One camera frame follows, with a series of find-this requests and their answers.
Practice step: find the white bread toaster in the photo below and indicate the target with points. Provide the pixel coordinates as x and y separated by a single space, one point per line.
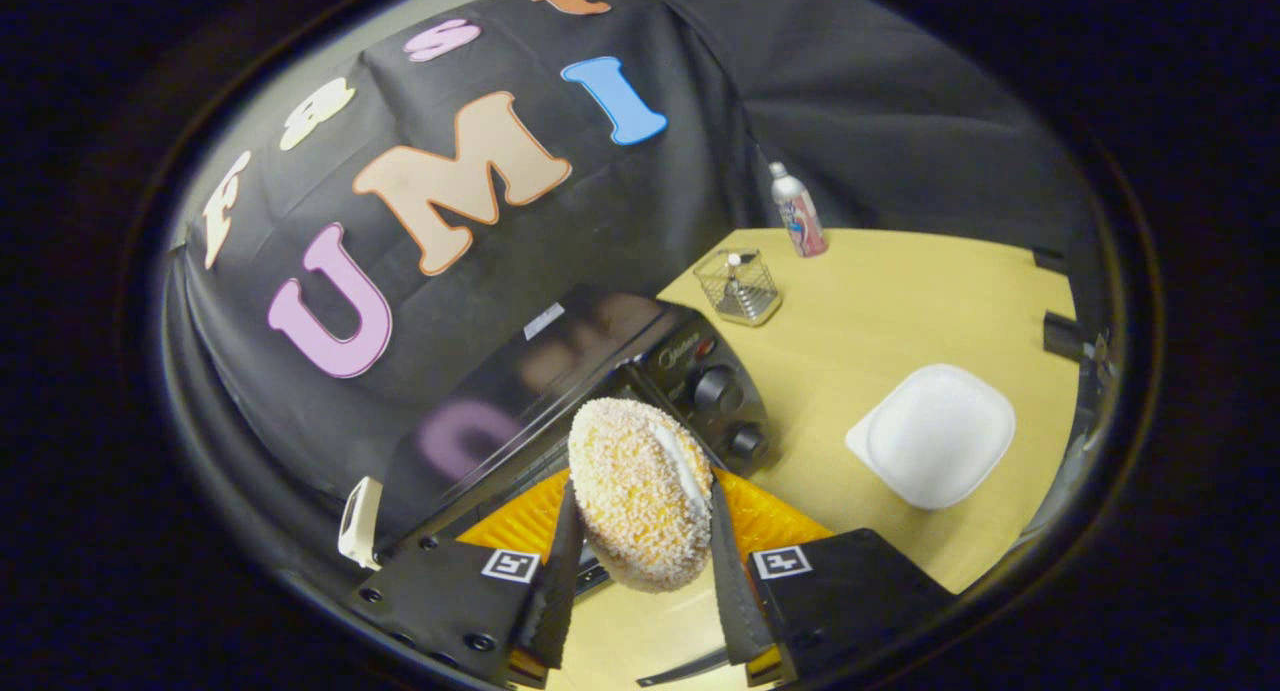
358 523

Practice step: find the white square plate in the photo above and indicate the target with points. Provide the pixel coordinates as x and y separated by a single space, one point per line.
935 436

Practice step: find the black toaster oven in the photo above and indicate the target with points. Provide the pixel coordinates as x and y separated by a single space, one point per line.
610 346

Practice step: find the sugar-coated doughnut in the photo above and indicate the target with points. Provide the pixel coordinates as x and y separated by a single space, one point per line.
640 491

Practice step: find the black table clamp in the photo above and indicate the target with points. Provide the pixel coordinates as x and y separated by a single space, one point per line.
1050 260
1062 336

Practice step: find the clear glass toothpick holder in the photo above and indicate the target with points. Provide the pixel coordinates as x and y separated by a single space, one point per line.
740 289

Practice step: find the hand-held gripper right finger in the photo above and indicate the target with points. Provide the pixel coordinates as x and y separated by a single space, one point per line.
850 591

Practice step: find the silver bottle with pink label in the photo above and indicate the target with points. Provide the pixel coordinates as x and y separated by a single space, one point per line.
800 216

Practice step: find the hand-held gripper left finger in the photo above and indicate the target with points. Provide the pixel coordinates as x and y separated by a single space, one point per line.
450 596

